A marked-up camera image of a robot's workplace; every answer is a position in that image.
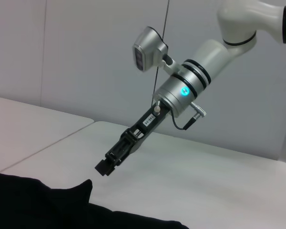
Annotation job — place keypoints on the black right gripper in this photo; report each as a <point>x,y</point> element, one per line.
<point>147,124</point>

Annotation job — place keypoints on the black t-shirt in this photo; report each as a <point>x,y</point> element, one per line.
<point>38,205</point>

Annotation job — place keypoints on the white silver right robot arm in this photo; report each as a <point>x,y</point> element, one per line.
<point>205,64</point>

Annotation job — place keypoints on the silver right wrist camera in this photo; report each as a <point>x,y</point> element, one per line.
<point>145,47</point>

